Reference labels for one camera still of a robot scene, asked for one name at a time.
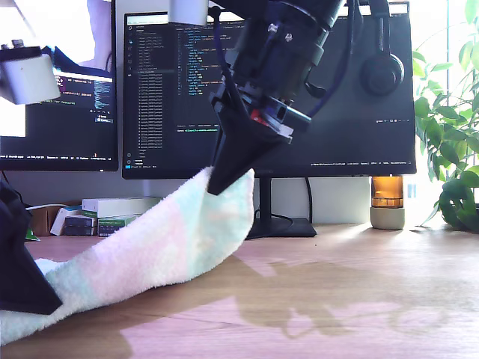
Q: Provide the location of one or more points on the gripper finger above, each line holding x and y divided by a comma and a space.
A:
13, 217
22, 280

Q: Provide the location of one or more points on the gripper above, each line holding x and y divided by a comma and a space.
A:
277, 67

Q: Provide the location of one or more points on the white pastel striped tea towel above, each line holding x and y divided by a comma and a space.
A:
149, 254

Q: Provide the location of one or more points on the green snack bag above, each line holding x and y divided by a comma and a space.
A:
31, 236

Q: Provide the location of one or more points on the brown cardboard box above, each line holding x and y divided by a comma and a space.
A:
43, 224

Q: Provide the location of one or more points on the green potted leafy plant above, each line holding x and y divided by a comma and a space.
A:
449, 134

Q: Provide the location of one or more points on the black over-ear headphones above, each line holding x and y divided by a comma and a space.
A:
381, 75

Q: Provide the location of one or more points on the black monitor with terminal windows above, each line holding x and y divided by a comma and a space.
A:
75, 131

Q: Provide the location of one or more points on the amber glass jar grey base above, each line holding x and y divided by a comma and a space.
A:
385, 194

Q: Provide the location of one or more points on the green and white box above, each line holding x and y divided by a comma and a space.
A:
112, 226

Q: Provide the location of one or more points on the black Huawei monitor on stand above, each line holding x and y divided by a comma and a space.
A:
355, 131

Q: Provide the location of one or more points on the long white flat box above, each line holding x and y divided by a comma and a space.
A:
119, 206

